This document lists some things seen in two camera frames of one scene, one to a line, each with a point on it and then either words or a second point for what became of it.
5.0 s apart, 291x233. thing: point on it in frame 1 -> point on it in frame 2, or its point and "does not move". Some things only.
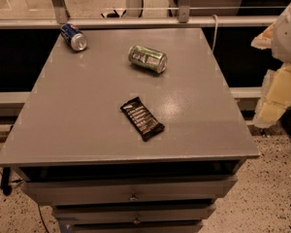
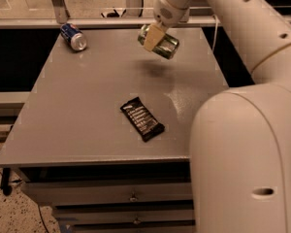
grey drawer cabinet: [79, 154] does not move
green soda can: [148, 58] -> [167, 47]
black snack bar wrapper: [142, 119] does not move
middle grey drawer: [175, 215] does not move
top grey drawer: [190, 188] does not move
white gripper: [288, 38] -> [165, 13]
